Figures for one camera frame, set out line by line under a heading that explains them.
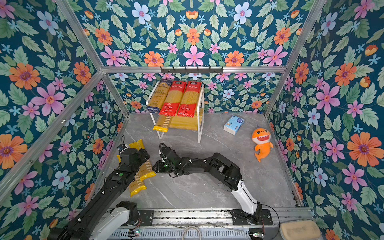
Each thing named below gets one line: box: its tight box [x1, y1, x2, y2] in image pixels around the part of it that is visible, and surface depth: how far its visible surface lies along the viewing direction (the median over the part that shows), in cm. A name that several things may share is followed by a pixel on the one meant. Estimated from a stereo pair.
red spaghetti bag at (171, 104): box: [159, 81, 187, 117], surface depth 81 cm
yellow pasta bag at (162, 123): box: [152, 114, 173, 133], surface depth 92 cm
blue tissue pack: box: [223, 115, 245, 136], surface depth 109 cm
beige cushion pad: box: [279, 220, 322, 240], surface depth 69 cm
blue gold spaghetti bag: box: [145, 79, 173, 114], surface depth 82 cm
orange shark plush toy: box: [251, 125, 274, 163], surface depth 98 cm
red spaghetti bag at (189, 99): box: [177, 81, 202, 118], surface depth 80 cm
